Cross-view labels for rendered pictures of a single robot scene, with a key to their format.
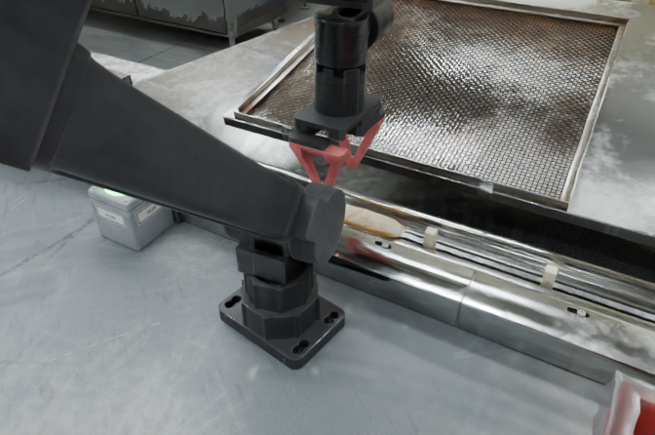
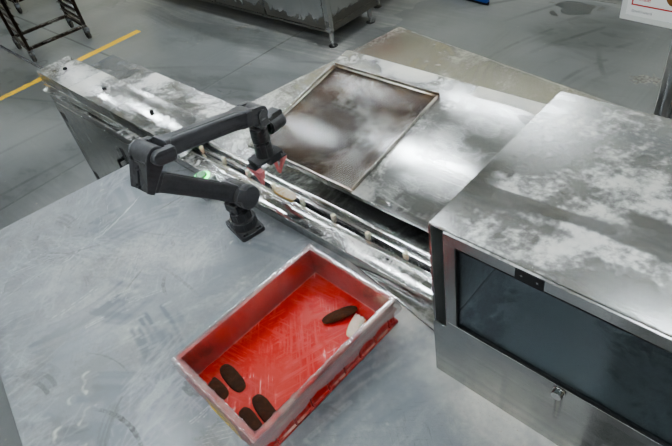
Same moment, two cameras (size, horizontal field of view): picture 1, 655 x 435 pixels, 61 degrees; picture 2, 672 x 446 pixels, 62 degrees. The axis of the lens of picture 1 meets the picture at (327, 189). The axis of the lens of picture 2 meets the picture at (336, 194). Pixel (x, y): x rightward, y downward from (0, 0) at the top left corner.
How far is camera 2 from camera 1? 1.27 m
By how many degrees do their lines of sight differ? 17
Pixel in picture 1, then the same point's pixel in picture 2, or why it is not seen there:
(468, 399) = (290, 253)
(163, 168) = (182, 189)
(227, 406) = (220, 250)
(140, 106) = (175, 179)
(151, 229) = not seen: hidden behind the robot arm
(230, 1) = (326, 6)
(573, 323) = (327, 232)
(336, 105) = (260, 155)
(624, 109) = (403, 147)
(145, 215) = not seen: hidden behind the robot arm
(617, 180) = (377, 181)
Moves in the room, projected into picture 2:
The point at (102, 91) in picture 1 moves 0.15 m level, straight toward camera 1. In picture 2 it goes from (167, 179) to (163, 216)
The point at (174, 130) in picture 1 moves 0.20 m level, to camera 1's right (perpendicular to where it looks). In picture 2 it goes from (185, 181) to (252, 183)
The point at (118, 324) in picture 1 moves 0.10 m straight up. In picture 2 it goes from (195, 225) to (185, 203)
